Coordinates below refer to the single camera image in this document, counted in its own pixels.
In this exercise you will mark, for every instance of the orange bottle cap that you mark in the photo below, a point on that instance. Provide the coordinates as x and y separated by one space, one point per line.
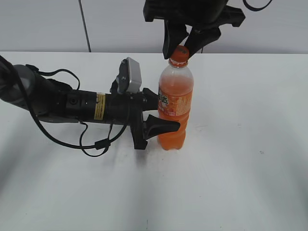
180 56

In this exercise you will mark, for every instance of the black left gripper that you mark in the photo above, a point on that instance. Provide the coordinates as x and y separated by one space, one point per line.
124 110

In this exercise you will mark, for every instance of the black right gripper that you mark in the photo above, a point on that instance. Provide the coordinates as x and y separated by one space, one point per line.
204 16

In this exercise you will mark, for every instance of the orange soda plastic bottle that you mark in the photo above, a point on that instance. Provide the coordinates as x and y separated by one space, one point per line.
174 102

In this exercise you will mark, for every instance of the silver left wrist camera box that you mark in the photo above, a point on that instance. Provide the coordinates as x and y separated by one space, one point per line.
128 79

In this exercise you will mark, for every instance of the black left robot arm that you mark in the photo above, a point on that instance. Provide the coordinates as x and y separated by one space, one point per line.
52 101

